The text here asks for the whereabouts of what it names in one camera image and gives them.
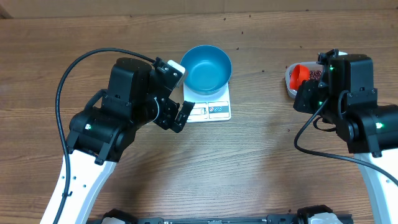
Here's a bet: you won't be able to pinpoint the red measuring scoop blue handle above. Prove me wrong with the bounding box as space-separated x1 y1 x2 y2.
289 64 310 90

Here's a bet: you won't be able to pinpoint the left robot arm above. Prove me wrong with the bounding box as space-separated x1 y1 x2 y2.
41 57 194 223

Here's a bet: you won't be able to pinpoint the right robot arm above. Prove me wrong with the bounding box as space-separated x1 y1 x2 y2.
294 49 397 223

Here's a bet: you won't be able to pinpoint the white digital kitchen scale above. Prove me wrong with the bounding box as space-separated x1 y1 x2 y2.
183 84 232 123

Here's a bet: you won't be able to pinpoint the blue bowl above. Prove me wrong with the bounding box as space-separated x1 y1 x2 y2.
181 45 233 95

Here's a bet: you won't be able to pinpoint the red beans in container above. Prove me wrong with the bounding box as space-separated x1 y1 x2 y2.
308 70 322 80

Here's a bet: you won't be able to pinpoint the clear plastic container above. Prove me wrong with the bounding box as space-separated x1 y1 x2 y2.
285 62 323 99

